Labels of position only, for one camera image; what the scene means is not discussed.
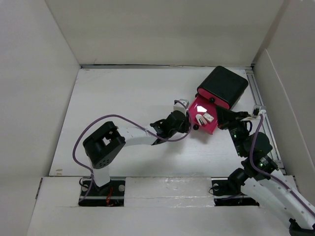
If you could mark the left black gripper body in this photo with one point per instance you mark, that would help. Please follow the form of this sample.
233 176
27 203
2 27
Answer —
182 129

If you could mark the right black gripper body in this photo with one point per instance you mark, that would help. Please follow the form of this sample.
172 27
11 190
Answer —
232 120

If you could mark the small brown white eraser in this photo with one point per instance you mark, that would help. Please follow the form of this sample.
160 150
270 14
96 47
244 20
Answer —
201 120

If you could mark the pink white eraser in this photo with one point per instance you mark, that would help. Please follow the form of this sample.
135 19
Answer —
208 117

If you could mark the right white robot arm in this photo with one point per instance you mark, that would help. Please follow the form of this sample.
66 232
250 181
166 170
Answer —
260 177

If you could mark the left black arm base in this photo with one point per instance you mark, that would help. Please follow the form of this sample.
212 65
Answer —
110 195

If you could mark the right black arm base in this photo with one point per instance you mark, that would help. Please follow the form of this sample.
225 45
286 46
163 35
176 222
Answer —
224 196

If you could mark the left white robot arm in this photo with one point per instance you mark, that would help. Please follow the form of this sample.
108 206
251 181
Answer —
104 144

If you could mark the black drawer cabinet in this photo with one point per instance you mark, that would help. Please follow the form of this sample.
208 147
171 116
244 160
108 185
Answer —
226 84

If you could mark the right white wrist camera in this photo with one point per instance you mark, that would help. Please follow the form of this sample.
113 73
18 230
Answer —
257 112

